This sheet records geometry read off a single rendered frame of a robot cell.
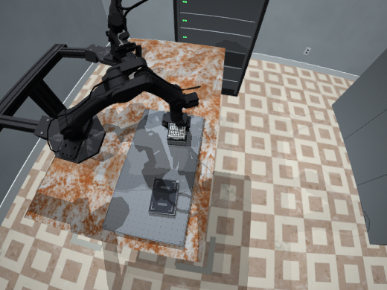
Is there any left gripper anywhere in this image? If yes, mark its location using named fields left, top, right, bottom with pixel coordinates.
left=112, top=33, right=142, bottom=64

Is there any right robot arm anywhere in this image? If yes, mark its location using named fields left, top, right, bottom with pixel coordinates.
left=57, top=57, right=199, bottom=160

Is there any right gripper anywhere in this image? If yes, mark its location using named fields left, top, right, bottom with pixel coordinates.
left=162, top=110, right=191, bottom=131

